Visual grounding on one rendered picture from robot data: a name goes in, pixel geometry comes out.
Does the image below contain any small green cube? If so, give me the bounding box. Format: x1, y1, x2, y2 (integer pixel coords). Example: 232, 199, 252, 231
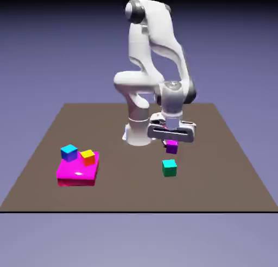
161, 159, 178, 177

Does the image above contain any small purple cube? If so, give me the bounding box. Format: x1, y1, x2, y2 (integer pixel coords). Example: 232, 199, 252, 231
165, 140, 179, 155

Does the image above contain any small blue cube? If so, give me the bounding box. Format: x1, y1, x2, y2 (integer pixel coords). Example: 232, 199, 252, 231
60, 144, 78, 163

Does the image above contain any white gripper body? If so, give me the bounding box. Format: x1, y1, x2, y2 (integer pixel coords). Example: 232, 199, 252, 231
147, 120, 197, 144

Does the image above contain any large magenta box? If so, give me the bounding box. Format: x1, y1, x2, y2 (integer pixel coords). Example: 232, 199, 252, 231
56, 151, 100, 187

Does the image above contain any small orange cube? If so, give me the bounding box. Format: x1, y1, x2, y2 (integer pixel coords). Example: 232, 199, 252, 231
80, 149, 96, 167

